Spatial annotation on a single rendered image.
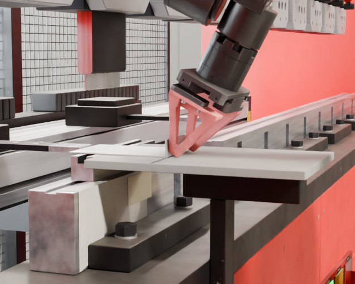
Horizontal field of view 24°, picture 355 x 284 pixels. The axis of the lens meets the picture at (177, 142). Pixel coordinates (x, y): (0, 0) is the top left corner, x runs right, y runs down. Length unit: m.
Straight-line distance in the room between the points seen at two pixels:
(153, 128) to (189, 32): 3.19
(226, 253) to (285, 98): 2.21
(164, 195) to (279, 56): 2.04
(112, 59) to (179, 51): 3.94
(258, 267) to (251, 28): 0.43
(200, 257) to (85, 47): 0.29
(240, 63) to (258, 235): 0.35
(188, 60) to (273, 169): 4.11
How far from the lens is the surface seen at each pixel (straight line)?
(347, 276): 1.19
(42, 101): 1.73
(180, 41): 4.99
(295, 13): 1.92
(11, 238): 2.30
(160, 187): 1.17
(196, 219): 1.15
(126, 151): 1.03
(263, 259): 1.27
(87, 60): 1.00
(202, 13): 0.96
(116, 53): 1.07
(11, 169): 1.30
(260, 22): 0.95
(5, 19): 2.24
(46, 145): 1.09
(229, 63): 0.96
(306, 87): 3.16
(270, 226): 1.30
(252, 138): 1.63
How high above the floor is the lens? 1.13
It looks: 6 degrees down
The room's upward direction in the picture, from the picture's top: straight up
